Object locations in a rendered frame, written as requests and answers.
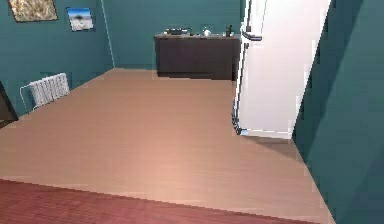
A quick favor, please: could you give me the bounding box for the dark brown counter cabinet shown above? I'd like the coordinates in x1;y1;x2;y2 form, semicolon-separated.
153;32;242;82

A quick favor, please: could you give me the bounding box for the black pan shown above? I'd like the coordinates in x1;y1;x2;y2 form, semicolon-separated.
165;27;194;36

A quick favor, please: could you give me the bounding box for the white fridge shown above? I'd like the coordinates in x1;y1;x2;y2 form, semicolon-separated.
231;0;333;140

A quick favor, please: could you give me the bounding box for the white radiator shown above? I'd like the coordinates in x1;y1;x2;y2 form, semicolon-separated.
19;72;71;113

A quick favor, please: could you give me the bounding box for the dark brown room door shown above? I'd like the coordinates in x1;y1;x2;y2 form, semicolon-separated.
0;80;19;129

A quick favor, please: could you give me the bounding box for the black fridge handle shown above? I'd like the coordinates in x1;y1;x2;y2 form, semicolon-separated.
241;29;263;42

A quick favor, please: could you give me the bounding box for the blue framed wall picture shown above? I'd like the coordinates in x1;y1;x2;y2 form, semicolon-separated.
65;6;96;33

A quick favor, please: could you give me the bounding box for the brown framed wall picture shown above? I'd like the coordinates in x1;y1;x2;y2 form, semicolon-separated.
7;0;60;24

